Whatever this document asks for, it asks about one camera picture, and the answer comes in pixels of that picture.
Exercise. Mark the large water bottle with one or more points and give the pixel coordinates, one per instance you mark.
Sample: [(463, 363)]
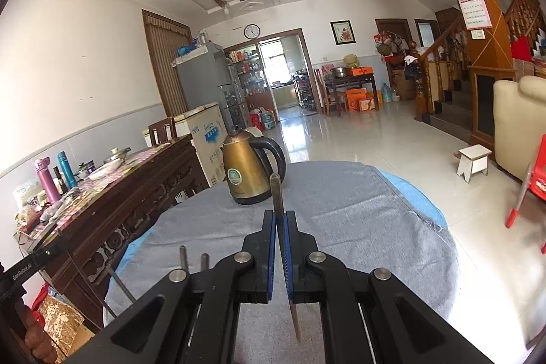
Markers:
[(386, 93)]

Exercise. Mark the grey refrigerator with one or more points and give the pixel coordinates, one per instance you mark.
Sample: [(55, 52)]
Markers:
[(200, 87)]

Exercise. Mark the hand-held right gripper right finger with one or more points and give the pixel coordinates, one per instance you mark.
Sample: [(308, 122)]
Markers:
[(291, 253)]

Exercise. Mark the dark wooden dining chair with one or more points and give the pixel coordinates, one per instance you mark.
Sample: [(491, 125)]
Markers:
[(327, 99)]

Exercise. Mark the metal pot with lid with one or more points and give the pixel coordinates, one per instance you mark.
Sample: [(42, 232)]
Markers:
[(117, 156)]

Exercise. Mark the pink thermos bottle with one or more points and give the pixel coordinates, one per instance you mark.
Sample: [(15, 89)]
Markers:
[(47, 182)]

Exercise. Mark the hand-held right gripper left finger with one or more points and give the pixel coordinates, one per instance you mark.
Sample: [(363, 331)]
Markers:
[(268, 253)]

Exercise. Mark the flat orange box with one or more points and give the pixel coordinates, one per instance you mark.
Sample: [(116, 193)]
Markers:
[(360, 71)]

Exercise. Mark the gold patterned box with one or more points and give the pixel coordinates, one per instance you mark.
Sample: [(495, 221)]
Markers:
[(59, 321)]

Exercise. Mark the light blue table cover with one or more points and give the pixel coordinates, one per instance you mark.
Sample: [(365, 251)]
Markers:
[(418, 197)]

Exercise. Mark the bronze electric kettle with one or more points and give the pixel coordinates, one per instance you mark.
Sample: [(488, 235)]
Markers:
[(245, 172)]

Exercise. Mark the shelf with bottles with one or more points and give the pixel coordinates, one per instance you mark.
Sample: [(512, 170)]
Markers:
[(245, 78)]

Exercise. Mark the white bowl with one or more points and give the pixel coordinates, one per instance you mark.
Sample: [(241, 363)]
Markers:
[(104, 173)]

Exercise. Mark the tall orange box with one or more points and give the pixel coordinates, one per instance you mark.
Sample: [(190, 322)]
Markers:
[(356, 99)]

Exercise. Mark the person's left hand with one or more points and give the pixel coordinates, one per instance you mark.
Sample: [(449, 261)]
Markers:
[(40, 340)]

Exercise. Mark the dark wooden side table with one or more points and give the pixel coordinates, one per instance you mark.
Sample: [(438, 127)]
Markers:
[(352, 81)]

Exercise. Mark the dark chopstick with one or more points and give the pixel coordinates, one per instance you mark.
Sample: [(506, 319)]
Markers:
[(204, 261), (276, 193), (121, 285), (184, 259)]

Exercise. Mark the framed wall picture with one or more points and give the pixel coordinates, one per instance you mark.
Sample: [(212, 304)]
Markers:
[(342, 32)]

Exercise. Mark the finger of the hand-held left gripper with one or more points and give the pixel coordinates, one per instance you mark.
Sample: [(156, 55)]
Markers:
[(51, 245)]

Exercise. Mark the red plastic child chair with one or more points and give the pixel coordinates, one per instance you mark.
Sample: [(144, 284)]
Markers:
[(535, 185)]

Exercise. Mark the wooden stair railing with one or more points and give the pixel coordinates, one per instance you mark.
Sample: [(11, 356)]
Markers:
[(443, 61)]

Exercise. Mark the round wall clock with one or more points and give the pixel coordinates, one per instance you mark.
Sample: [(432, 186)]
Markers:
[(252, 31)]

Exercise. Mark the white wall switch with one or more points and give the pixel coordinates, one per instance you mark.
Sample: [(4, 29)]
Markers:
[(477, 34)]

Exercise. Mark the white chest freezer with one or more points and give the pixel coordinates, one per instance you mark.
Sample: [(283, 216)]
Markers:
[(204, 138)]

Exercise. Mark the cream leather sofa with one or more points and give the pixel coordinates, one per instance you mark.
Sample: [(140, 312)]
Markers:
[(520, 125)]

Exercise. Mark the metal basin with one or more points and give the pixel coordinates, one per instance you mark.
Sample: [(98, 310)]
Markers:
[(339, 72)]

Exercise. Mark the grey tablecloth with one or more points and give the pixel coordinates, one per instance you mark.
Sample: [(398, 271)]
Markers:
[(362, 227)]

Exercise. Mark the small white stool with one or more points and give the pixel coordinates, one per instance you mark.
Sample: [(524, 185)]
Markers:
[(473, 161)]

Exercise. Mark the teal thermos bottle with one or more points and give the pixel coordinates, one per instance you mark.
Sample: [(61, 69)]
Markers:
[(67, 170)]

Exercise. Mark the carved wooden sideboard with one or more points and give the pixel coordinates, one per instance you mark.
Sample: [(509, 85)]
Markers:
[(128, 210)]

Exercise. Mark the green woven basket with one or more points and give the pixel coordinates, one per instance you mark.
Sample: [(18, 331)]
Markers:
[(350, 60)]

